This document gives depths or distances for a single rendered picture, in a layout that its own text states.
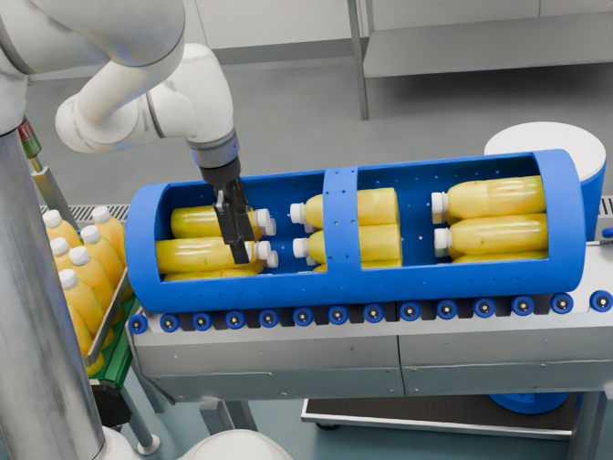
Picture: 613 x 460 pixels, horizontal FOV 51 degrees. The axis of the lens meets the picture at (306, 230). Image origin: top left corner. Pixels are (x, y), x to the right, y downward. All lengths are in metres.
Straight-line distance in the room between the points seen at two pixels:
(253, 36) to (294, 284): 3.68
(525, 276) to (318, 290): 0.39
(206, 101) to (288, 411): 1.56
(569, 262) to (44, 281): 0.91
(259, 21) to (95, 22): 4.23
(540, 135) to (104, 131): 1.09
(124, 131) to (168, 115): 0.08
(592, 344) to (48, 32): 1.19
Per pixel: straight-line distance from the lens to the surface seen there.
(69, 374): 0.72
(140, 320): 1.48
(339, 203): 1.22
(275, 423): 2.42
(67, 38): 0.56
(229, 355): 1.47
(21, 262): 0.66
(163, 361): 1.53
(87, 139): 1.12
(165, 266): 1.36
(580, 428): 2.02
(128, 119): 1.08
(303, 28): 4.70
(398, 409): 2.20
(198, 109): 1.09
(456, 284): 1.25
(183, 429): 2.50
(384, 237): 1.25
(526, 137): 1.72
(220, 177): 1.18
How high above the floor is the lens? 1.95
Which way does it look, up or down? 38 degrees down
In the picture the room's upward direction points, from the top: 12 degrees counter-clockwise
